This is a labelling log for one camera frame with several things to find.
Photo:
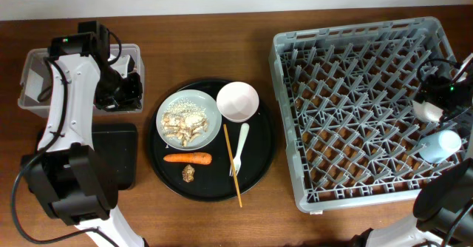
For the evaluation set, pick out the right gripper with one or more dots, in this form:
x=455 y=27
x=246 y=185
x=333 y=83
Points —
x=430 y=89

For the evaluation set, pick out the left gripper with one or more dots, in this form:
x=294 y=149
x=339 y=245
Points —
x=131 y=102

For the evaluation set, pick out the light blue cup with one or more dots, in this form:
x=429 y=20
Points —
x=439 y=146

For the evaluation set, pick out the food scraps pile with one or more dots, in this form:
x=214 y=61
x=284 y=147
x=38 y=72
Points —
x=184 y=121

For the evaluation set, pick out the grey plate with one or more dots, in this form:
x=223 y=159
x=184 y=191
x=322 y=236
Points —
x=201 y=99

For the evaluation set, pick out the pink bowl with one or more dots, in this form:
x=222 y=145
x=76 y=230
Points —
x=237 y=101

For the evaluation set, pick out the cream white cup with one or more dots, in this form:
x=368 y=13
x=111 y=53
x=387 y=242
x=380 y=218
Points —
x=427 y=112

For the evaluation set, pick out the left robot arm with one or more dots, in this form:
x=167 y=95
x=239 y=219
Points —
x=76 y=64

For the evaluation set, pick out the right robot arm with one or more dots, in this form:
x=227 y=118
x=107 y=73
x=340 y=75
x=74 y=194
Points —
x=442 y=213

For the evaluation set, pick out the clear plastic waste bin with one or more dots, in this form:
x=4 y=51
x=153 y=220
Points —
x=35 y=78

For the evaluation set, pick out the grey dishwasher rack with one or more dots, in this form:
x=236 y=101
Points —
x=345 y=95

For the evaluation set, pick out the black rectangular tray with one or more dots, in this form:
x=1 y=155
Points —
x=114 y=154

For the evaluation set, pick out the orange carrot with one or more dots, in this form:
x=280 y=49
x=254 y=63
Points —
x=201 y=158

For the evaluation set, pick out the round black serving tray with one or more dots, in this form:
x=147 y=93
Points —
x=212 y=182

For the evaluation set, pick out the brown food lump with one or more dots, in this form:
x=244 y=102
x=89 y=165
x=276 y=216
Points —
x=188 y=173

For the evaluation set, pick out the wooden chopstick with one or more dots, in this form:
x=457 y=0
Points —
x=233 y=165

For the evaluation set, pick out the white plastic fork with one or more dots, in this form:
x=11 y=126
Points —
x=243 y=134

